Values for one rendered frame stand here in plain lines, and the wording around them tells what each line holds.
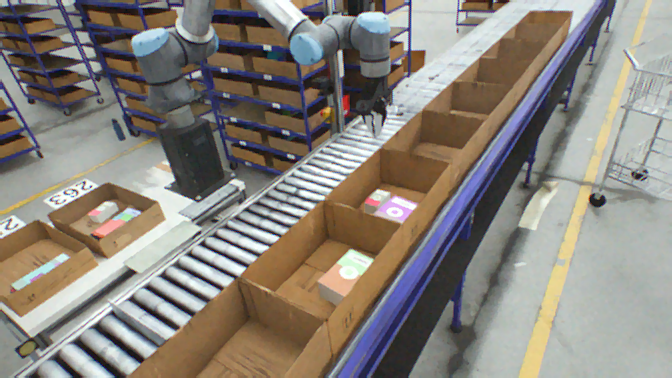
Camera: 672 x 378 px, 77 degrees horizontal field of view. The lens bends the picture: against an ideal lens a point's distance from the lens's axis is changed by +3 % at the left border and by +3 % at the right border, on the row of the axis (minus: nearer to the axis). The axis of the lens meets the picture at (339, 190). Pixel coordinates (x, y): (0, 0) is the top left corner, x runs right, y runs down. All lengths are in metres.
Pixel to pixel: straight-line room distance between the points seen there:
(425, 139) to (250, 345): 1.24
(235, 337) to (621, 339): 1.88
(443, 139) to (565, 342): 1.15
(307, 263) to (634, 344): 1.70
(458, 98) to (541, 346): 1.29
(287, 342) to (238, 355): 0.13
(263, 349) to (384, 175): 0.85
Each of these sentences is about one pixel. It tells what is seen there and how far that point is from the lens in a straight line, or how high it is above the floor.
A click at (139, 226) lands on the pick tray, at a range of 1.93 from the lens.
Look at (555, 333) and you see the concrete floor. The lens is 2.42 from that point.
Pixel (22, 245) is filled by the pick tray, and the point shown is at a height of 0.78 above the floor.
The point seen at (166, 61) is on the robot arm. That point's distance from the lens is 1.90.
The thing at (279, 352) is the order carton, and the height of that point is 0.89.
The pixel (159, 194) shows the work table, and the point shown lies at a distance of 2.21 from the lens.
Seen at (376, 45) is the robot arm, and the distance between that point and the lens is 1.26.
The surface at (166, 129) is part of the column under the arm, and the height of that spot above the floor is 1.08.
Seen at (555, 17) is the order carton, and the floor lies 1.00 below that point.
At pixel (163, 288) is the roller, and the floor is 0.75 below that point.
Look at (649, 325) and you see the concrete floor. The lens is 2.64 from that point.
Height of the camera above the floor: 1.83
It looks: 34 degrees down
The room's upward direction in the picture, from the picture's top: 6 degrees counter-clockwise
